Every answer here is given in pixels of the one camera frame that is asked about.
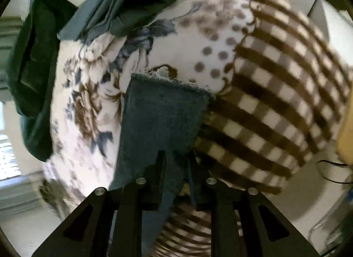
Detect dark green cloth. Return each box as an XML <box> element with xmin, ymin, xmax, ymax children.
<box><xmin>1</xmin><ymin>0</ymin><xmax>176</xmax><ymax>161</ymax></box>

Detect dark blue denim pants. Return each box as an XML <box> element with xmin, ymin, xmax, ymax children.
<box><xmin>109</xmin><ymin>74</ymin><xmax>211</xmax><ymax>256</ymax></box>

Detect floral and plaid fleece blanket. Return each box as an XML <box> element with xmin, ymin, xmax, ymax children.
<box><xmin>41</xmin><ymin>0</ymin><xmax>353</xmax><ymax>257</ymax></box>

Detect black cable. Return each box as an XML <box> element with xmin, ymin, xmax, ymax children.
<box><xmin>315</xmin><ymin>158</ymin><xmax>353</xmax><ymax>184</ymax></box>

